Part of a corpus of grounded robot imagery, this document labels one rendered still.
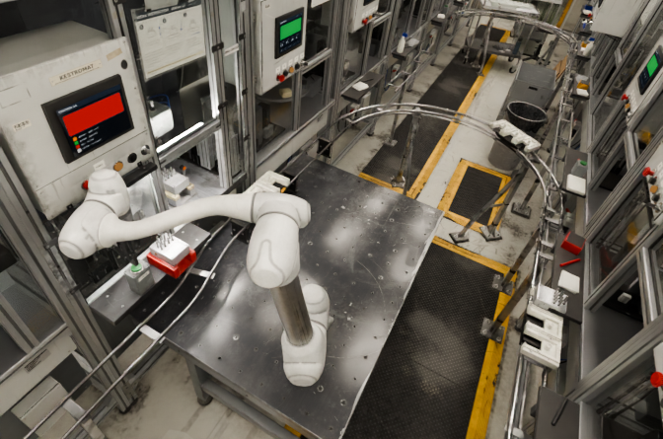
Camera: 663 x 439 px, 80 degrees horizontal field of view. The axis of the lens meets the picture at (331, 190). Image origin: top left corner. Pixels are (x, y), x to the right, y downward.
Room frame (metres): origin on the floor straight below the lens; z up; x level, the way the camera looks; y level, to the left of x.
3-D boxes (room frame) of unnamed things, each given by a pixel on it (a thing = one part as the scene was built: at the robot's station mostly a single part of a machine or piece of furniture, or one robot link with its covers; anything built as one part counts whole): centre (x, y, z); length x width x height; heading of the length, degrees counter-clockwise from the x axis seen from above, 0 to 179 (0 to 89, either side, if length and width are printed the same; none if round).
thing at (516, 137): (2.60, -1.29, 0.84); 0.37 x 0.14 x 0.10; 35
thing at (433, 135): (5.49, -1.62, 0.01); 5.85 x 0.59 x 0.01; 157
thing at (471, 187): (2.92, -1.37, 0.01); 1.00 x 0.55 x 0.01; 157
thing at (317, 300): (0.94, 0.02, 0.85); 0.18 x 0.16 x 0.22; 2
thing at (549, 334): (1.00, -1.00, 0.84); 0.37 x 0.14 x 0.10; 157
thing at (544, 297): (1.11, -1.05, 0.92); 0.13 x 0.10 x 0.09; 67
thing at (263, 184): (1.58, 0.38, 0.84); 0.36 x 0.14 x 0.10; 157
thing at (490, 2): (6.28, -2.18, 0.48); 0.88 x 0.56 x 0.96; 85
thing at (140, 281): (0.89, 0.72, 0.97); 0.08 x 0.08 x 0.12; 67
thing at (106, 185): (0.88, 0.71, 1.43); 0.13 x 0.11 x 0.16; 2
